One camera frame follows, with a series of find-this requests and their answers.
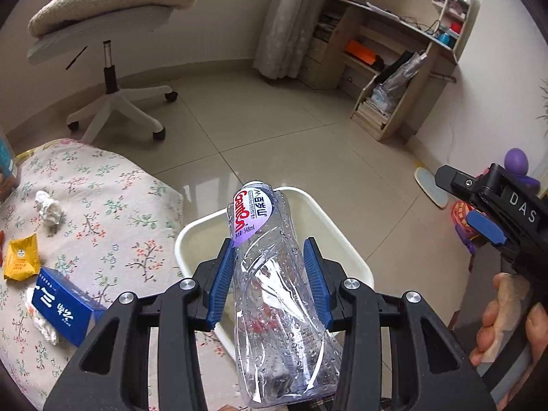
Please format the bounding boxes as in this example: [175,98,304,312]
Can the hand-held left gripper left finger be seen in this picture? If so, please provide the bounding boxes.
[43,235,238,411]

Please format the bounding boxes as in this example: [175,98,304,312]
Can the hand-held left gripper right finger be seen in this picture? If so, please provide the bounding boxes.
[303,236,497,411]

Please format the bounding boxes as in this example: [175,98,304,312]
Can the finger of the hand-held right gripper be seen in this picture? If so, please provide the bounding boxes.
[466,209,509,248]
[435,164,491,207]

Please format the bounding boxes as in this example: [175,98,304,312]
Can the white plastic bin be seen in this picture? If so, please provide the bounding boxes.
[174,186,376,354]

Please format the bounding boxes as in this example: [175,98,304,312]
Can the clear plastic bottle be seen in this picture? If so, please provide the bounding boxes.
[230,180,343,409]

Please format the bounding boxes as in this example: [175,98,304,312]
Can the blue carton box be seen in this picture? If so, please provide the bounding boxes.
[34,266,108,347]

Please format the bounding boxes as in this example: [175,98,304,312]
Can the white tissue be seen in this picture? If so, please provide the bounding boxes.
[34,190,65,225]
[23,285,61,345]

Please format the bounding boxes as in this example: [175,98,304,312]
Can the yellow snack packet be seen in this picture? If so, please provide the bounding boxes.
[3,233,41,282]

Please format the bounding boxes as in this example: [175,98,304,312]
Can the person's right hand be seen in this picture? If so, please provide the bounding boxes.
[469,272,548,369]

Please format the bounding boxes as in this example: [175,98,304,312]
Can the colourful patterned cushion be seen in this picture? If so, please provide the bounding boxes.
[449,201,493,258]

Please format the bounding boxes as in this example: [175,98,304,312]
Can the white bathroom scale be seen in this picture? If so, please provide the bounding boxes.
[413,167,448,210]

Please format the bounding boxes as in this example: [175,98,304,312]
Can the purple toy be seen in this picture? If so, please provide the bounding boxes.
[503,148,540,189]

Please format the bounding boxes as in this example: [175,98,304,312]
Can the stack of books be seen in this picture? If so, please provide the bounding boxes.
[355,98,388,127]

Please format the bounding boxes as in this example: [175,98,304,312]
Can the silver foil bag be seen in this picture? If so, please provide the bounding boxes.
[372,51,422,112]

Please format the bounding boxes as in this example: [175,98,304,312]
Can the floral tablecloth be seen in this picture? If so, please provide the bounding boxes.
[0,138,235,411]

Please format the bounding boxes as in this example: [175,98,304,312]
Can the orange box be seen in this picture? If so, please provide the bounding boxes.
[345,39,377,65]

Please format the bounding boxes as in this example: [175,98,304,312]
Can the wooden desk with shelves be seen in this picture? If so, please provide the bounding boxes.
[297,0,480,142]

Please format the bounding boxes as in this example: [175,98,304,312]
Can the grey office chair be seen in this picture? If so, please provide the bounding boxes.
[26,2,178,142]

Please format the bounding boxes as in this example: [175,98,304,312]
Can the grey curtain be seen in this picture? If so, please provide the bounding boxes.
[252,0,339,80]

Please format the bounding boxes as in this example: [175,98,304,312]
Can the teal label nut jar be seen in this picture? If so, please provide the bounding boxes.
[0,126,23,204]

